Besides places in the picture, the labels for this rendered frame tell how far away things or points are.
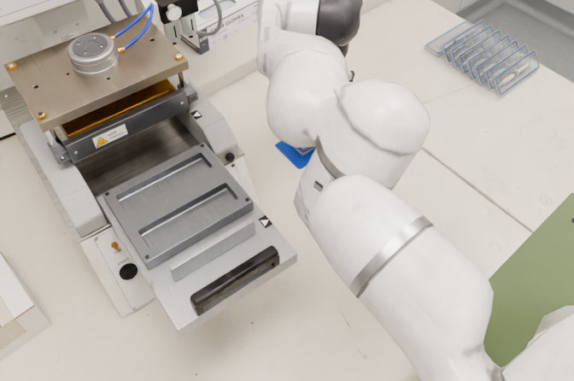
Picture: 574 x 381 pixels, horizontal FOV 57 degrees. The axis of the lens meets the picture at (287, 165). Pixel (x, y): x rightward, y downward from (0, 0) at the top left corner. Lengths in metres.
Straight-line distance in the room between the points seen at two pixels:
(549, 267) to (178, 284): 0.56
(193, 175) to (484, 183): 0.69
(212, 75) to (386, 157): 0.89
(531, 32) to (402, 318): 2.74
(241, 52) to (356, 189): 0.99
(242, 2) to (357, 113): 1.00
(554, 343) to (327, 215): 0.23
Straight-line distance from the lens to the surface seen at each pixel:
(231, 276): 0.80
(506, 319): 0.92
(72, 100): 0.95
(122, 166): 1.07
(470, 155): 1.35
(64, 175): 0.99
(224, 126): 1.01
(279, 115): 0.65
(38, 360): 1.12
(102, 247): 1.01
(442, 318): 0.51
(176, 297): 0.85
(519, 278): 0.91
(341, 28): 0.94
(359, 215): 0.53
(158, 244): 0.87
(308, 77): 0.67
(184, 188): 0.92
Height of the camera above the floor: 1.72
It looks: 51 degrees down
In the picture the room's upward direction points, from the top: straight up
